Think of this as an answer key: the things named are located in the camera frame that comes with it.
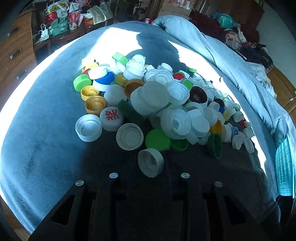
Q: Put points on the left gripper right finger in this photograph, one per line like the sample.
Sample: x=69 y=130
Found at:
x=209 y=212

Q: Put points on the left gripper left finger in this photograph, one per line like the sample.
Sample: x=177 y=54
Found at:
x=87 y=211

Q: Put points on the white cap nearest gripper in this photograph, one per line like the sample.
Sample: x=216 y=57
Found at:
x=150 y=162

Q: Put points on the dark green cap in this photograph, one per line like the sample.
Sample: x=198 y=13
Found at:
x=215 y=145

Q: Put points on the grey-blue bed blanket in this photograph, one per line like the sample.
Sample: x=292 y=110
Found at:
x=42 y=156

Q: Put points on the white open cap front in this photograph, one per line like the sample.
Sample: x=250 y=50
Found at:
x=129 y=137

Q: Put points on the white open cap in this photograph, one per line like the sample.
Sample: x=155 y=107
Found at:
x=88 y=128
x=129 y=137

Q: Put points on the bright green cap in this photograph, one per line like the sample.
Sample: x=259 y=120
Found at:
x=158 y=140

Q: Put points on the white cap red character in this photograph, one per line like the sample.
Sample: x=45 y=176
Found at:
x=111 y=118

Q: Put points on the turquoise plastic basket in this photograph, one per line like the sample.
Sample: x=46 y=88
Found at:
x=285 y=169

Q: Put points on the gold bottle cap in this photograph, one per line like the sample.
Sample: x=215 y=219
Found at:
x=95 y=105

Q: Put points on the black inside cap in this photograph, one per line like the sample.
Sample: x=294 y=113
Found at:
x=198 y=95

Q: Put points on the yellow bottle cap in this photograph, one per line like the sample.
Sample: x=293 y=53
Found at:
x=88 y=91

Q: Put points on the large white cap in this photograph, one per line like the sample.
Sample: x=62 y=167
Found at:
x=149 y=98

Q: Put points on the green bottle cap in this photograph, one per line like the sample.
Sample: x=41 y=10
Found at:
x=81 y=81

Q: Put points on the blue bottle cap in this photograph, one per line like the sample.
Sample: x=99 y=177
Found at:
x=107 y=79

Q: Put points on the red bottle cap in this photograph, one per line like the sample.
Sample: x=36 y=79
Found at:
x=178 y=76

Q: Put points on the light blue duvet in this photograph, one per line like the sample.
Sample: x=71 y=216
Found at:
x=276 y=119

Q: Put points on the wooden headboard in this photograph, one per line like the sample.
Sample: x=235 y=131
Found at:
x=284 y=89

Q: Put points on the wooden drawer dresser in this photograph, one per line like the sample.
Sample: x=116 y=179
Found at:
x=17 y=55

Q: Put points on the clothes pile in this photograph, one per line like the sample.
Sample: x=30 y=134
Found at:
x=240 y=38

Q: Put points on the teal round bag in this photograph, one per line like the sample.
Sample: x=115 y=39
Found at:
x=226 y=21

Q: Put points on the pile of bags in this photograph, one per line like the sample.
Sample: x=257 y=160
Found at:
x=63 y=16

